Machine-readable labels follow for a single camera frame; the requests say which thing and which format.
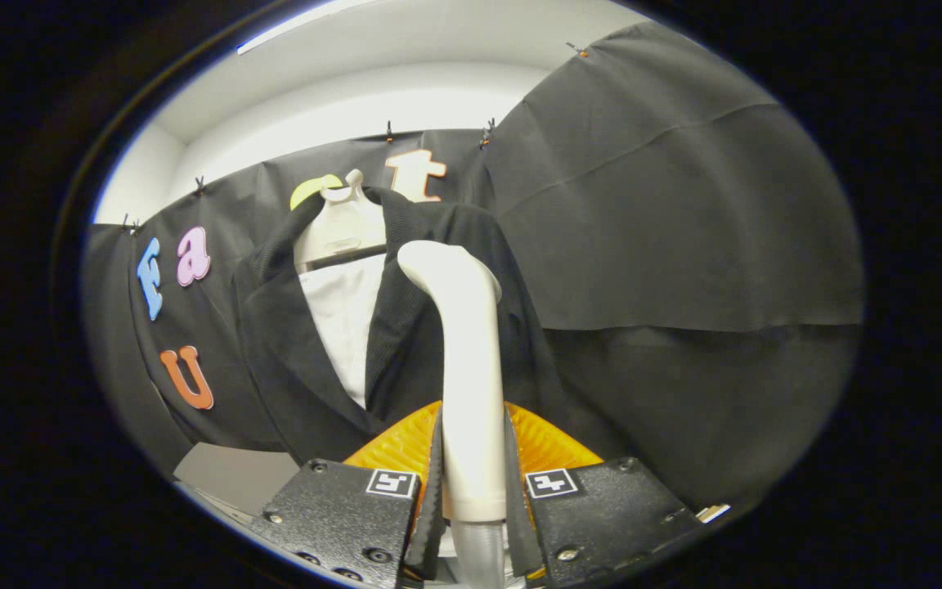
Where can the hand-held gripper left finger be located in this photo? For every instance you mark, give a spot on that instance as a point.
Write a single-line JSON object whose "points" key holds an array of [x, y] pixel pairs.
{"points": [[432, 532]]}

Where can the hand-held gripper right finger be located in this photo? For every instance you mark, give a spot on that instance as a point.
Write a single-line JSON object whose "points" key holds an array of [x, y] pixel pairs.
{"points": [[520, 532]]}

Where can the white garment steamer head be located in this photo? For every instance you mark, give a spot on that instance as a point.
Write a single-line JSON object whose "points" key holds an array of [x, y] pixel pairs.
{"points": [[471, 368]]}

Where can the white shirt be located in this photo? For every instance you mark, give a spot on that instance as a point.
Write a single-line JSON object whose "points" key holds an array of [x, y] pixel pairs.
{"points": [[344, 327]]}

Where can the black jacket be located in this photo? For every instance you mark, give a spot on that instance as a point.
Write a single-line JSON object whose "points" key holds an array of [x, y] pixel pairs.
{"points": [[291, 352]]}

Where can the grey cabinet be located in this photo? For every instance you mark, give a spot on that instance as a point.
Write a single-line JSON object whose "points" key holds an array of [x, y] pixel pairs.
{"points": [[234, 474]]}

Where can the white plastic hanger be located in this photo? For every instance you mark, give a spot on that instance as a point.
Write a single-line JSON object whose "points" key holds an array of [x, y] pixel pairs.
{"points": [[344, 225]]}

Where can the black backdrop cloth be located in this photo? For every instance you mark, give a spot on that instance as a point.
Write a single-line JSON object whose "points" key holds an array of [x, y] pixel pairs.
{"points": [[684, 204]]}

